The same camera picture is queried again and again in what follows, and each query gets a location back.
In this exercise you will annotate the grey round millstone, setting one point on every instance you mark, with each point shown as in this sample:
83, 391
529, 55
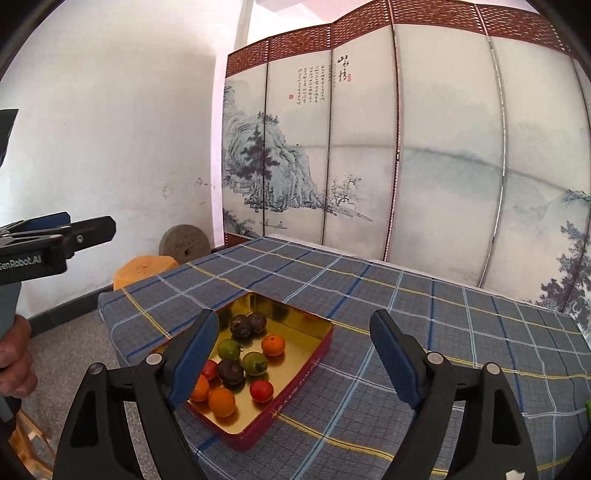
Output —
182, 242

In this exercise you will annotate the orange wooden stool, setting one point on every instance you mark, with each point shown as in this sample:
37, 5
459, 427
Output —
143, 270

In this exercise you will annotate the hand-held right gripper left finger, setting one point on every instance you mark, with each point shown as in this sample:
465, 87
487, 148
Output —
194, 364

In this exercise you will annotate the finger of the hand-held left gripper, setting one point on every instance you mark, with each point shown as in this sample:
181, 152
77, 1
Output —
51, 219
92, 233

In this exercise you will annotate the blue plaid cloth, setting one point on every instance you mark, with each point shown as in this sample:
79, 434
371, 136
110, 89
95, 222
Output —
415, 300

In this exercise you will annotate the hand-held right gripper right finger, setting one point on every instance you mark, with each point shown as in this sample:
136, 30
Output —
392, 360

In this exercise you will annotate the painted folding screen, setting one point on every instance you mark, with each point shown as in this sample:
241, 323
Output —
443, 115

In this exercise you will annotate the person's left hand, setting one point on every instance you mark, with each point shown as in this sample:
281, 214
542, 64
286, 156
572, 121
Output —
16, 355

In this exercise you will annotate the dark purple passion fruit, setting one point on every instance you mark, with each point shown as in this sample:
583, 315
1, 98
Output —
241, 326
230, 372
258, 321

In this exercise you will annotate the gold rectangular tin tray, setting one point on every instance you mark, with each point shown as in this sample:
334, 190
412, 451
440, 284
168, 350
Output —
302, 344

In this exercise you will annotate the orange tangerine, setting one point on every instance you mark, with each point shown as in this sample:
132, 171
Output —
273, 345
200, 388
221, 401

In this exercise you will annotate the green round fruit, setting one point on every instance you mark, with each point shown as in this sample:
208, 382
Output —
255, 363
228, 349

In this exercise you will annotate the red round fruit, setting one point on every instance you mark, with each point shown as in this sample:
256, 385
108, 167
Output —
210, 369
262, 390

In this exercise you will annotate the light wooden frame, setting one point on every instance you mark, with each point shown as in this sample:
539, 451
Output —
27, 438

